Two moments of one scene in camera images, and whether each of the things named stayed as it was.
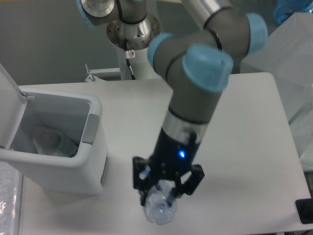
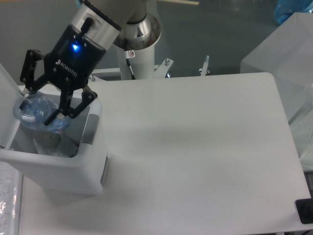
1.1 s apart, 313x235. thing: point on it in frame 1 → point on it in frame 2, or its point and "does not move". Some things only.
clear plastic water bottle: x=160 y=205 → x=35 y=108
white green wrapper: x=48 y=141 does not move
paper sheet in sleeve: x=11 y=199 does not move
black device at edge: x=304 y=208 does not move
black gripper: x=171 y=157 → x=73 y=59
